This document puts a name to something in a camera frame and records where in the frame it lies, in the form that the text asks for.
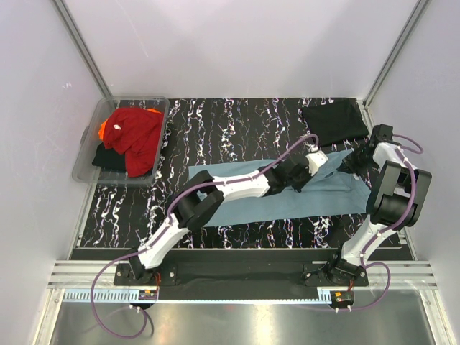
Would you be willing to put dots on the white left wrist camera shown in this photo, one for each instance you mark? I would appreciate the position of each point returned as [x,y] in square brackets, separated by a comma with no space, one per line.
[316,160]

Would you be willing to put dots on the black t-shirt in bin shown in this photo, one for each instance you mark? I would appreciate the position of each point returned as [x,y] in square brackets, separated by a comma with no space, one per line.
[109,159]

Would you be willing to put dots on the red t-shirt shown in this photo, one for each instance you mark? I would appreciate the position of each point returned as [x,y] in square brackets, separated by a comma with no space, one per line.
[135,133]

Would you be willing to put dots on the blue t-shirt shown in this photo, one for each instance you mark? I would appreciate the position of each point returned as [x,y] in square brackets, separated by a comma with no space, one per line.
[329,193]

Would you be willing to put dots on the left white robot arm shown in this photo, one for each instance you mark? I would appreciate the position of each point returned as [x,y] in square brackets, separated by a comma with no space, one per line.
[204,194]

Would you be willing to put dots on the white slotted cable duct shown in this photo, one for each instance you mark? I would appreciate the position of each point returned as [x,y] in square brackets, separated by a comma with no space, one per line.
[110,295]

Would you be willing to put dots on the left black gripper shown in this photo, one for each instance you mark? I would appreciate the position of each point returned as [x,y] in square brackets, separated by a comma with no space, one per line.
[307,177]

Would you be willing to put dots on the orange t-shirt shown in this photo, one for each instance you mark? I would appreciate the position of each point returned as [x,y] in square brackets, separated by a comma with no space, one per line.
[101,131]

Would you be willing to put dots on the clear plastic bin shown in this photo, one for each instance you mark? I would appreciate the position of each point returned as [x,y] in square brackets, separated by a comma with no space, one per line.
[85,172]

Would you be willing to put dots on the aluminium frame rail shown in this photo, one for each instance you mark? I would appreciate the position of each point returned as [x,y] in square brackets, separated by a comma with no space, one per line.
[403,274]

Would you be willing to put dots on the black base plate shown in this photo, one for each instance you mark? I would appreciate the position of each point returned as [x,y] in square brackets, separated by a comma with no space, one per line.
[243,274]

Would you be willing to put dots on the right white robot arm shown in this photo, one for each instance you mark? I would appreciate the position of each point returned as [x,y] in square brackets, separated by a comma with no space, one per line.
[395,202]

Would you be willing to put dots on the folded black t-shirt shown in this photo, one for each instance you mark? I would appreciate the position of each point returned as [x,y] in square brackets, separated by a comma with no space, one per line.
[335,122]

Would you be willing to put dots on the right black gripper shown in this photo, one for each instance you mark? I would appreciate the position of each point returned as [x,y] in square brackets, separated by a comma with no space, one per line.
[348,161]

